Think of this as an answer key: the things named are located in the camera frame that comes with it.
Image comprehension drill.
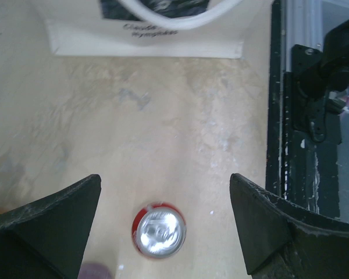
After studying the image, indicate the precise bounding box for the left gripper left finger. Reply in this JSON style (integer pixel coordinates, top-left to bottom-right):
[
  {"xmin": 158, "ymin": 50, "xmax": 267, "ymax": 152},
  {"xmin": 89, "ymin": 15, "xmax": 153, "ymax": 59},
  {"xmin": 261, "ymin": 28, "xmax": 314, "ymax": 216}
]
[{"xmin": 0, "ymin": 174, "xmax": 101, "ymax": 278}]

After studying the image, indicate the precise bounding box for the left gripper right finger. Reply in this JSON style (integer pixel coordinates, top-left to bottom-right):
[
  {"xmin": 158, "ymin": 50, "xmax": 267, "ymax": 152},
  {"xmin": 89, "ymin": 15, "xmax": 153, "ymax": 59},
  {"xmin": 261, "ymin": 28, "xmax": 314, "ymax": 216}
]
[{"xmin": 230, "ymin": 174, "xmax": 349, "ymax": 278}]

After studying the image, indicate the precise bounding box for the red cola can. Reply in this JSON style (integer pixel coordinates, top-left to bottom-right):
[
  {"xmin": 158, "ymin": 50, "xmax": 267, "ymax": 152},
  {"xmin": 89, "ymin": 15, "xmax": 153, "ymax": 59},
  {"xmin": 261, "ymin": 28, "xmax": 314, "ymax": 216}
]
[{"xmin": 131, "ymin": 202, "xmax": 187, "ymax": 260}]

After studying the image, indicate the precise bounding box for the canvas tote bag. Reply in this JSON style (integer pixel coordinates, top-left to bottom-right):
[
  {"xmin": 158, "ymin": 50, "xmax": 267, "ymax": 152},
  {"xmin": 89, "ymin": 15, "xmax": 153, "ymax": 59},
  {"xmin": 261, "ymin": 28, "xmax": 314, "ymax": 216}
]
[{"xmin": 34, "ymin": 1, "xmax": 271, "ymax": 59}]

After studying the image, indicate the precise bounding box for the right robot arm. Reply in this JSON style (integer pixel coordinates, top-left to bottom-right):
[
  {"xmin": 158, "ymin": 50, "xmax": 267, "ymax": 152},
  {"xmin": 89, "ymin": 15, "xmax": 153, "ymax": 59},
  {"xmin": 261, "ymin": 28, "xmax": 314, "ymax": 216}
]
[{"xmin": 291, "ymin": 19, "xmax": 349, "ymax": 101}]

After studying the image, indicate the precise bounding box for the purple soda can right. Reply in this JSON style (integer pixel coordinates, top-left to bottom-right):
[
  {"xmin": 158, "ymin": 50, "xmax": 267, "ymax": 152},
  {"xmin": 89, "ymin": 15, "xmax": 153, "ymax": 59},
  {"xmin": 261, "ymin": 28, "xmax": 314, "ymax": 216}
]
[{"xmin": 77, "ymin": 262, "xmax": 112, "ymax": 279}]

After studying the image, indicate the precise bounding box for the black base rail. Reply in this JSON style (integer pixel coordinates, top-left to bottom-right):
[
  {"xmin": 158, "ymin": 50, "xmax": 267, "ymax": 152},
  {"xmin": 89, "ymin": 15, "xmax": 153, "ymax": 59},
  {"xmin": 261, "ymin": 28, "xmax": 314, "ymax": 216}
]
[{"xmin": 265, "ymin": 1, "xmax": 349, "ymax": 223}]

